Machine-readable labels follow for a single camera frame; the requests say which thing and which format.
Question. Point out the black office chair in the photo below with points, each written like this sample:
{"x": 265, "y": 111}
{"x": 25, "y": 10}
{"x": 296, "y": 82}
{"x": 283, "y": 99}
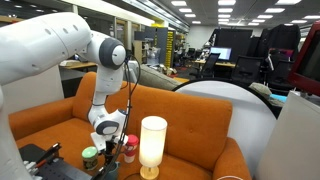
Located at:
{"x": 247, "y": 70}

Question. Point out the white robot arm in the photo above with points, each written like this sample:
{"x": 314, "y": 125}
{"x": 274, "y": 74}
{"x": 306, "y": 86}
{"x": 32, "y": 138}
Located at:
{"x": 32, "y": 46}

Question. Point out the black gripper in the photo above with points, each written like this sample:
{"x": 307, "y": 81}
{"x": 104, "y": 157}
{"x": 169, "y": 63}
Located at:
{"x": 109, "y": 152}

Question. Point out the white round panel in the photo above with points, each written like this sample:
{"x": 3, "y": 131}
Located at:
{"x": 252, "y": 119}

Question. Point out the white box right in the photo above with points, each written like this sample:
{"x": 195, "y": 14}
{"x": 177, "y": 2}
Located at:
{"x": 293, "y": 150}

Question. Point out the white cabinet left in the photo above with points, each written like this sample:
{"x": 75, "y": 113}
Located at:
{"x": 33, "y": 91}

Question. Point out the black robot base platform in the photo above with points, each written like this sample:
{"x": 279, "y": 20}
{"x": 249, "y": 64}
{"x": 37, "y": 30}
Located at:
{"x": 49, "y": 165}

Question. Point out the white table lamp wooden base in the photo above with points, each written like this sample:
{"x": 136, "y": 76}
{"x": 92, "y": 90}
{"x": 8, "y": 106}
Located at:
{"x": 152, "y": 141}

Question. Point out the grey cushion behind sofa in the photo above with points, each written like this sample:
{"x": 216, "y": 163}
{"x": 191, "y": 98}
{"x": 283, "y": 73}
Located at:
{"x": 151, "y": 78}

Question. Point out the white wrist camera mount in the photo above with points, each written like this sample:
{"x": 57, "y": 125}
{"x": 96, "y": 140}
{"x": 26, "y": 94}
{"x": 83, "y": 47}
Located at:
{"x": 101, "y": 140}

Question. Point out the lit computer monitor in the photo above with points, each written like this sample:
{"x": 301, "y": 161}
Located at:
{"x": 223, "y": 52}

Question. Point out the red framed monitor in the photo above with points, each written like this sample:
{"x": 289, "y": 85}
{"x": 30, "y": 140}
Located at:
{"x": 305, "y": 72}

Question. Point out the jar with pale green lid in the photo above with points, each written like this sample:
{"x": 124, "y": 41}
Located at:
{"x": 89, "y": 157}

